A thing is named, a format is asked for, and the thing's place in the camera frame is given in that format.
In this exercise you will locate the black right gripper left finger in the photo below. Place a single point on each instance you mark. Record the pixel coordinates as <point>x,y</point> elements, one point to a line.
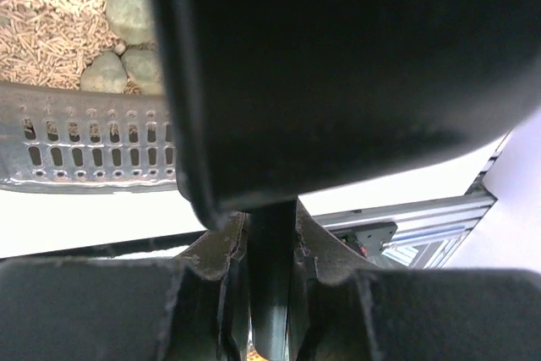
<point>193,306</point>

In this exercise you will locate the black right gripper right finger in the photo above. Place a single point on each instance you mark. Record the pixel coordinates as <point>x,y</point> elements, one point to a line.
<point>342,307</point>

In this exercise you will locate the black slotted litter scoop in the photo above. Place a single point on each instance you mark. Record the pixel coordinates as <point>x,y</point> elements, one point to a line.
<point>272,99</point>

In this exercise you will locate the dark translucent litter box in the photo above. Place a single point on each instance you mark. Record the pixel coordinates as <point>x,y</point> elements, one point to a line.
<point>74,142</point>

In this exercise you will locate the grey-green litter clump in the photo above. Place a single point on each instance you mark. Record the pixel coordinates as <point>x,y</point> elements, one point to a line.
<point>105,75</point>
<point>144,70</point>
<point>131,20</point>

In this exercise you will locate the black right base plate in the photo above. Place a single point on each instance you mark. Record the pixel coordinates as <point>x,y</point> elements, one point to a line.
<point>367,240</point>

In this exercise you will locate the aluminium mounting rail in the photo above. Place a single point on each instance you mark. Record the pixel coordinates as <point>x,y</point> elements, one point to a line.
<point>428,232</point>

